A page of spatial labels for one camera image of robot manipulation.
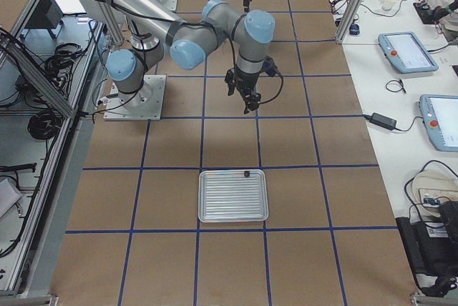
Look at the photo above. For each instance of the black power brick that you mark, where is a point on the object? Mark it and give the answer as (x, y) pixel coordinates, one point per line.
(381, 121)

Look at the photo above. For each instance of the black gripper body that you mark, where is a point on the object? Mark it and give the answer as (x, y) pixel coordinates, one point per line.
(245, 81)

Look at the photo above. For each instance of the blue teach pendant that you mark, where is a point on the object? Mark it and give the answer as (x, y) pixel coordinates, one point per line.
(406, 53)
(439, 114)

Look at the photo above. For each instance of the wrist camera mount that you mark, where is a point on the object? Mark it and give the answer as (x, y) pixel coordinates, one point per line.
(269, 66)

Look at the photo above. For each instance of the silver metal tray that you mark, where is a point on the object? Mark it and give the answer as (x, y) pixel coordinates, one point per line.
(227, 196)

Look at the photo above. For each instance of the aluminium frame rail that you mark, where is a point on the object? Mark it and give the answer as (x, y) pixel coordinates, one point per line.
(46, 76)

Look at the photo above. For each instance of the blue teach pendant far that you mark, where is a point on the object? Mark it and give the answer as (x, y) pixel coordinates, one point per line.
(406, 53)

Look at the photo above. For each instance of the blue teach pendant near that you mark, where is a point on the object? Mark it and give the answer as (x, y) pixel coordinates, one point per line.
(439, 114)

